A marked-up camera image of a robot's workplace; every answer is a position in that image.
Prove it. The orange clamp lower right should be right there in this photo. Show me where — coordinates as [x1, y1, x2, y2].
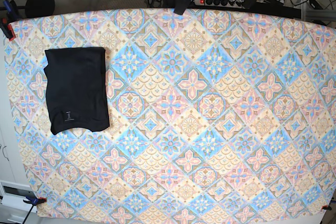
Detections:
[322, 206, 332, 210]

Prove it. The black T-shirt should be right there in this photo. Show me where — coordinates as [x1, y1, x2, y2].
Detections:
[44, 47, 110, 135]

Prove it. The white cabinet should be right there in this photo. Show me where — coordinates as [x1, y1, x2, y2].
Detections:
[0, 35, 35, 224]

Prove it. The patterned tablecloth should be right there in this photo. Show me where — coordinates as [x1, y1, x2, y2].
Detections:
[4, 9, 335, 223]

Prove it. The blue clamp upper left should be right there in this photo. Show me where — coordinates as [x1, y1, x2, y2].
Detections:
[1, 0, 21, 41]

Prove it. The blue clamp lower left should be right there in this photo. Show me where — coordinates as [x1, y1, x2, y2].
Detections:
[23, 196, 47, 224]

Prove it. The black round stool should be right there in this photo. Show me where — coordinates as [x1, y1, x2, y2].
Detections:
[25, 0, 55, 18]

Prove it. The white power strip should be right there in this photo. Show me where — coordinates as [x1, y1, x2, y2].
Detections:
[194, 0, 245, 8]

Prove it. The black strap at table edge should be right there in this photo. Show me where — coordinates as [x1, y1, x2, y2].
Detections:
[173, 0, 197, 15]

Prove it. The blue clamp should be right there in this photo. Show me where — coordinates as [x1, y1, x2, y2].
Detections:
[1, 0, 21, 41]
[23, 196, 47, 224]

